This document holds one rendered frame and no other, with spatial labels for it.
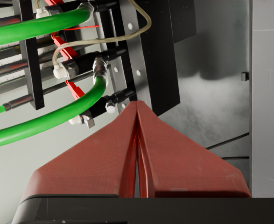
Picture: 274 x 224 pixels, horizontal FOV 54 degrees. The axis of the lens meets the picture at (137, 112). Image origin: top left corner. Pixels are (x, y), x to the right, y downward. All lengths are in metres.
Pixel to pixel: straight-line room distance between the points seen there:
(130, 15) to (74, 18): 0.20
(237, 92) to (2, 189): 0.60
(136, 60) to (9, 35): 0.28
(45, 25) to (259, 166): 0.35
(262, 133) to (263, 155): 0.04
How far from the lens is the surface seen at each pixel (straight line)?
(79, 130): 0.81
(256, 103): 0.40
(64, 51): 0.46
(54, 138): 0.78
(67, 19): 0.26
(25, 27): 0.24
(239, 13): 0.52
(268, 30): 0.37
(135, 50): 0.47
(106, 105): 0.46
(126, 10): 0.47
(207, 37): 0.56
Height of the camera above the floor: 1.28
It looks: 35 degrees down
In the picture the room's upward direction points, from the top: 119 degrees counter-clockwise
